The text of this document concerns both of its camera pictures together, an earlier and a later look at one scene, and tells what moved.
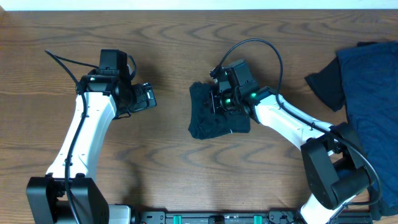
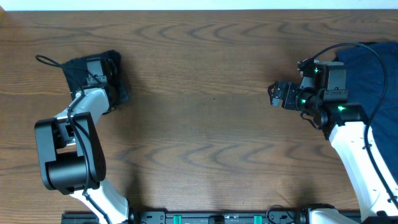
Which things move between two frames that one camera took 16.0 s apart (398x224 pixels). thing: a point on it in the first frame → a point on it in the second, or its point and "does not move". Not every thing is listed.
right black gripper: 214,96 → 292,89
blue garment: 371,79 does not move
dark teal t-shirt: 204,123 → 76,71
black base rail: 276,217 does not move
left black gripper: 142,102 → 120,96
